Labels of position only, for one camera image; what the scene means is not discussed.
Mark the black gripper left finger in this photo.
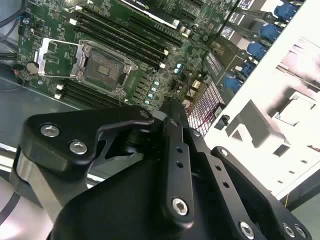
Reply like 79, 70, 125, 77
9, 99, 196, 229

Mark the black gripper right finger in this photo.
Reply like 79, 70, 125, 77
174, 99, 313, 240

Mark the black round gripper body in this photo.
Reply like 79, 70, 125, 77
49, 126, 237, 240

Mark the metal socket cover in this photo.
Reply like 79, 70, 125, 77
34, 37, 87, 79

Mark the silver CPU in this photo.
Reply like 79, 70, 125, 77
277, 96, 312, 125

